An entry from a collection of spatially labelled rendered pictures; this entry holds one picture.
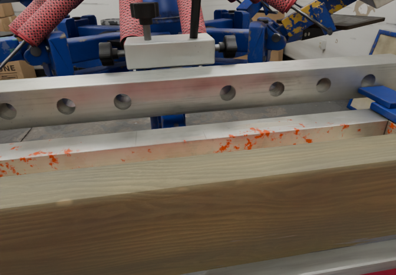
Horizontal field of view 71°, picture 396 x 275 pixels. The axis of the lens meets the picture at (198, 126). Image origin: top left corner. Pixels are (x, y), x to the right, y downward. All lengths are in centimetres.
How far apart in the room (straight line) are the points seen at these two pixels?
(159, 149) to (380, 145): 21
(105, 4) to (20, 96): 394
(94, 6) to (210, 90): 399
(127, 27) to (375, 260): 52
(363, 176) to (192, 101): 24
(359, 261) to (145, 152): 22
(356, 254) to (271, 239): 6
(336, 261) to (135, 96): 27
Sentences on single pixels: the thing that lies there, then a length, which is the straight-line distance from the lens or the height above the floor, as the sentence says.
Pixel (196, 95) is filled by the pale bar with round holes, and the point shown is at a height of 102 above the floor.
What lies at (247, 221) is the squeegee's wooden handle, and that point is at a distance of 16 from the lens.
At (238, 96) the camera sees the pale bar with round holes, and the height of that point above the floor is 101.
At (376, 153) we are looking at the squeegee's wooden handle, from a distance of 18.
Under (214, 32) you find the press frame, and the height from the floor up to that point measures 102.
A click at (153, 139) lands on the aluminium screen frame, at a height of 99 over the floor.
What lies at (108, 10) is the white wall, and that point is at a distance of 430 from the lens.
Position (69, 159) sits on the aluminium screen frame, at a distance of 33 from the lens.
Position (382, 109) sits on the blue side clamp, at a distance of 42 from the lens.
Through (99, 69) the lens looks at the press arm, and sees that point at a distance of 89.
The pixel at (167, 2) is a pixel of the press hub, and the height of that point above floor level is 110.
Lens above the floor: 115
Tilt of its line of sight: 27 degrees down
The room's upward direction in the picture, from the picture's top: 2 degrees counter-clockwise
